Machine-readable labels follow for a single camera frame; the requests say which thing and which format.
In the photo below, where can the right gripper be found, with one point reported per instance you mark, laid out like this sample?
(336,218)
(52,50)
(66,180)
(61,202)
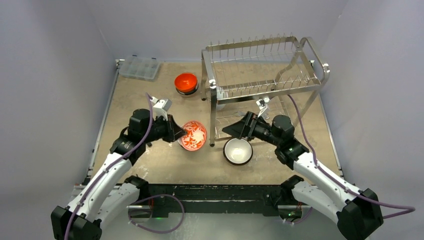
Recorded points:
(248,125)

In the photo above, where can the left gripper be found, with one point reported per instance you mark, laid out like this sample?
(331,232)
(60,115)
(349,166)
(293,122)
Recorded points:
(174,131)

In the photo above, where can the solid orange bowl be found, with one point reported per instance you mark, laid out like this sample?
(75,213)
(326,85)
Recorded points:
(186,81)

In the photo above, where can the stainless steel dish rack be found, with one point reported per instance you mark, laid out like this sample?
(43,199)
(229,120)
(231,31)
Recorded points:
(244,71)

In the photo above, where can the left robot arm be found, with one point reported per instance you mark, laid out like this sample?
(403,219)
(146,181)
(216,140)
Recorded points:
(100,202)

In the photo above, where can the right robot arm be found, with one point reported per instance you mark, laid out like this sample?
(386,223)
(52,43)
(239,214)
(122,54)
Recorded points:
(353,210)

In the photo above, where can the silver wrench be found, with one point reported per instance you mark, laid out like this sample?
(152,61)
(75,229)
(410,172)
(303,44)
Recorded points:
(239,114)

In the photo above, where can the white bowl with dark rim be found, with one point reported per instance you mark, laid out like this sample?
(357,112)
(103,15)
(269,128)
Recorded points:
(238,152)

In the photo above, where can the clear plastic organizer box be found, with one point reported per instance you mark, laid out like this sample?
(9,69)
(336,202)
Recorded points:
(140,68)

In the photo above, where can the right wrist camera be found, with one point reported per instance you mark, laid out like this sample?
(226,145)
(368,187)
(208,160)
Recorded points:
(263,105)

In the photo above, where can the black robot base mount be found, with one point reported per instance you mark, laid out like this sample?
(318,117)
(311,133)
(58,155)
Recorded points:
(269,200)

